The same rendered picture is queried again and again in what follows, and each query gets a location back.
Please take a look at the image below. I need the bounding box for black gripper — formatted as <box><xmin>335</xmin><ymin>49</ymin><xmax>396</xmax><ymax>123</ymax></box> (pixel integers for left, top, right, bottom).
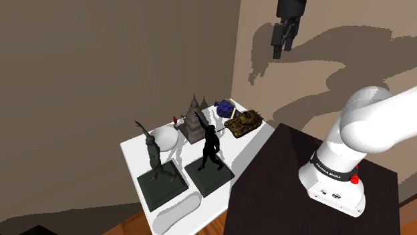
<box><xmin>270</xmin><ymin>0</ymin><xmax>307</xmax><ymax>60</ymax></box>

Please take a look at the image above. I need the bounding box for blue faceted ball yellow band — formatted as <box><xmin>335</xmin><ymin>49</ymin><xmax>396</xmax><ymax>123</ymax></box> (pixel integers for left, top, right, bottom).
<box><xmin>214</xmin><ymin>98</ymin><xmax>241</xmax><ymax>120</ymax></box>

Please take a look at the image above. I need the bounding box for olive toy tank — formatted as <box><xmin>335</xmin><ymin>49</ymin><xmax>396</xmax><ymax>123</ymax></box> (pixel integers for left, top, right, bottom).
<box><xmin>223</xmin><ymin>109</ymin><xmax>264</xmax><ymax>139</ymax></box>

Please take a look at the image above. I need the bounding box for white table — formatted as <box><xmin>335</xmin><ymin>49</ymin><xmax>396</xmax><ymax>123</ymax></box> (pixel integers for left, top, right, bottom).
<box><xmin>120</xmin><ymin>98</ymin><xmax>277</xmax><ymax>235</ymax></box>

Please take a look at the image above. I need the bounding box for grey temple model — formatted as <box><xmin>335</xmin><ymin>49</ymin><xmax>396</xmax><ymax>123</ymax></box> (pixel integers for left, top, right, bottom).
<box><xmin>178</xmin><ymin>93</ymin><xmax>213</xmax><ymax>146</ymax></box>

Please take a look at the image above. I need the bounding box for black figure statue on base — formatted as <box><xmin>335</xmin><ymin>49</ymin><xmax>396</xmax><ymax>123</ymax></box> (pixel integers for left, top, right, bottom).
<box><xmin>184</xmin><ymin>111</ymin><xmax>236</xmax><ymax>198</ymax></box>

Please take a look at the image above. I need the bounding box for white bowl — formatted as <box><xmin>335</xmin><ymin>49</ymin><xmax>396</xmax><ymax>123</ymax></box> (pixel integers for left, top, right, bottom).
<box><xmin>149</xmin><ymin>126</ymin><xmax>180</xmax><ymax>153</ymax></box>

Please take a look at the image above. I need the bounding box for dark robot stand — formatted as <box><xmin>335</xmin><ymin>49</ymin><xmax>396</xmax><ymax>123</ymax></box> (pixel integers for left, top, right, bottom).
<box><xmin>223</xmin><ymin>123</ymin><xmax>402</xmax><ymax>235</ymax></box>

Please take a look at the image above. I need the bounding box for grey figure statue on base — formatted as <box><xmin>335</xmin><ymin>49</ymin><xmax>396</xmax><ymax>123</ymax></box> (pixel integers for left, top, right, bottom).
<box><xmin>134</xmin><ymin>120</ymin><xmax>190</xmax><ymax>213</ymax></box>

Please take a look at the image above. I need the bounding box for white oblong dish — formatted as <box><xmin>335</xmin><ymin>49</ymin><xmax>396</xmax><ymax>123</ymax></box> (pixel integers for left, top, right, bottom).
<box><xmin>152</xmin><ymin>191</ymin><xmax>202</xmax><ymax>235</ymax></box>

